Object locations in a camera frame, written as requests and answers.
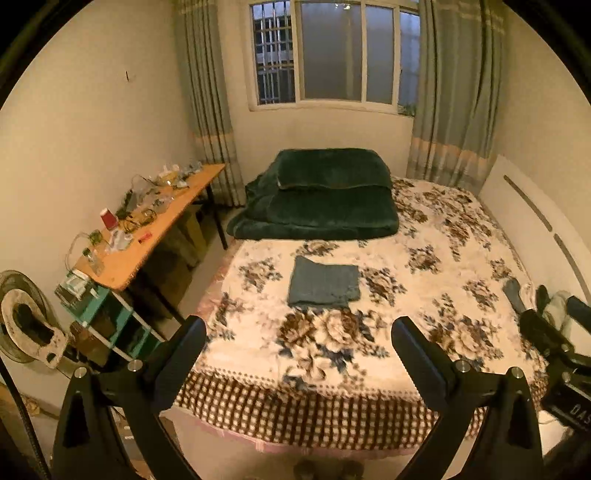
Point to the floral bed blanket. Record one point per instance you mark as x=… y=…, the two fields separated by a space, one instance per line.
x=415 y=258

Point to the small red lighter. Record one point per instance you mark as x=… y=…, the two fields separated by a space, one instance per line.
x=144 y=238

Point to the dusty electric fan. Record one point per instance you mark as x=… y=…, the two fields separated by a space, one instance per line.
x=27 y=323

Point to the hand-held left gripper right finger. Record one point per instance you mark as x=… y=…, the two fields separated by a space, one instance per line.
x=408 y=341

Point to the grey cloth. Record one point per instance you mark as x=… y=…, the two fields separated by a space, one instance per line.
x=513 y=295

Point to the white cloth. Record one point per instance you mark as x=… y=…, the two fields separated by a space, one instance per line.
x=558 y=309

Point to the dark green folded blanket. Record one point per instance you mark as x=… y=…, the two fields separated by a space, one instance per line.
x=323 y=203

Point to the teal storage shelf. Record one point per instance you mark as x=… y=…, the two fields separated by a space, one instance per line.
x=99 y=300

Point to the dark cloth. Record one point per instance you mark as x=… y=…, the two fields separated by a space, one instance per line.
x=542 y=297

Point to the white box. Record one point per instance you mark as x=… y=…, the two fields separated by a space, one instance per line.
x=76 y=284

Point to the clutter of clear plastic items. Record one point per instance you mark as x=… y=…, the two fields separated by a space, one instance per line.
x=157 y=194

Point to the grey slipper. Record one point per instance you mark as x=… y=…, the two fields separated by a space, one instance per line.
x=352 y=470

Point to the wooden table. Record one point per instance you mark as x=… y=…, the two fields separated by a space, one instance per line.
x=157 y=235

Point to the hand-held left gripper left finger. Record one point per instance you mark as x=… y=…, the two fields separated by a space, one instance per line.
x=191 y=341

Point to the red cup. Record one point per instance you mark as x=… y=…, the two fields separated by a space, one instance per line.
x=108 y=219

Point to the window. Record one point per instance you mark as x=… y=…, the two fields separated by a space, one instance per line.
x=332 y=50

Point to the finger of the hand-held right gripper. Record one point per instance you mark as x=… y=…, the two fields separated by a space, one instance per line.
x=542 y=330
x=581 y=311

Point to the striped grey curtain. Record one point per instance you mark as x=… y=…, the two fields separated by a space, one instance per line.
x=207 y=92
x=452 y=92

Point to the small glass bottle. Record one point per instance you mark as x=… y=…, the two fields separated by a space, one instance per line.
x=87 y=255

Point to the white headboard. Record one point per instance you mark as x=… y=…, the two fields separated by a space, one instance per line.
x=531 y=212

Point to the cardboard box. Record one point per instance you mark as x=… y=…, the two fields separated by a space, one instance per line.
x=184 y=240

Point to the grey-blue pants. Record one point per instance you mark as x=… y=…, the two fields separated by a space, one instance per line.
x=323 y=281

